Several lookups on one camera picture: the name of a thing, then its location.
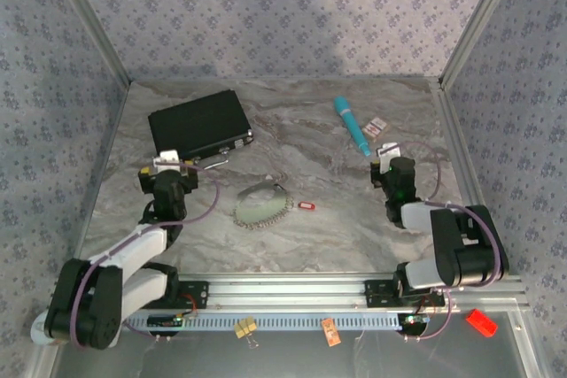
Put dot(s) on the red key tag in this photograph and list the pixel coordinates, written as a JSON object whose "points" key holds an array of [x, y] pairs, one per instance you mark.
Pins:
{"points": [[305, 205]]}

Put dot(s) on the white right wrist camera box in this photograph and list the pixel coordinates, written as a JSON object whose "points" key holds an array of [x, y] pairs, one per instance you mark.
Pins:
{"points": [[387, 151]]}

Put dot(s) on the red plastic block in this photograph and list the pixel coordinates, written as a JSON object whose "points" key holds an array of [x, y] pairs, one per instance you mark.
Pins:
{"points": [[481, 323]]}

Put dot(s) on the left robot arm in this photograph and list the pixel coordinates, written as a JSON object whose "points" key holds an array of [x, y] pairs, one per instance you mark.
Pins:
{"points": [[133, 245]]}

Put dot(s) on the beige binder clip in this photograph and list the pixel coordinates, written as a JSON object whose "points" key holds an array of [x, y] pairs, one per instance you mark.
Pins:
{"points": [[240, 330], [249, 324]]}

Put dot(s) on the aluminium frame corner post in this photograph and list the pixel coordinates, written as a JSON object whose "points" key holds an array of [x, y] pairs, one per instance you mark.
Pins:
{"points": [[88, 19], [483, 15]]}

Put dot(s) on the playing card box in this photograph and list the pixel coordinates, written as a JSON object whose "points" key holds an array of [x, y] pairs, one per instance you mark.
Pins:
{"points": [[375, 128]]}

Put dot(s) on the aluminium frame floor rail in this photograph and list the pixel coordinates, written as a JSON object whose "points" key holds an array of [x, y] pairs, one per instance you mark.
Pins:
{"points": [[460, 152], [104, 165]]}

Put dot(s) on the small circuit board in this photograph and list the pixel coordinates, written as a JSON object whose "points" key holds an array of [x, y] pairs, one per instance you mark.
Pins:
{"points": [[414, 322], [164, 321]]}

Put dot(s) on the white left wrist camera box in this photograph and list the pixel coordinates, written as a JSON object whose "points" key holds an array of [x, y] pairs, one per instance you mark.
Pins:
{"points": [[167, 160]]}

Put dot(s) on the teal toy microphone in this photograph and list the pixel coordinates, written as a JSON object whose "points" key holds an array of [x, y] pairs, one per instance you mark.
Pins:
{"points": [[352, 123]]}

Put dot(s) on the orange paper tag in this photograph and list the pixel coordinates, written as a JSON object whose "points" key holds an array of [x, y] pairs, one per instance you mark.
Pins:
{"points": [[331, 332]]}

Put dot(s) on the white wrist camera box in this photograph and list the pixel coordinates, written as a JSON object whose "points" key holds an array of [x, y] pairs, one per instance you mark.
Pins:
{"points": [[167, 160], [387, 151]]}

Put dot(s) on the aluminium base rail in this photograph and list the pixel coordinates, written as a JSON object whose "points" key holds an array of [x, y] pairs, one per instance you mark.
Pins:
{"points": [[288, 291]]}

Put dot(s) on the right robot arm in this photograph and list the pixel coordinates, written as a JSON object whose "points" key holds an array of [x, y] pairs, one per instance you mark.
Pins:
{"points": [[465, 258]]}

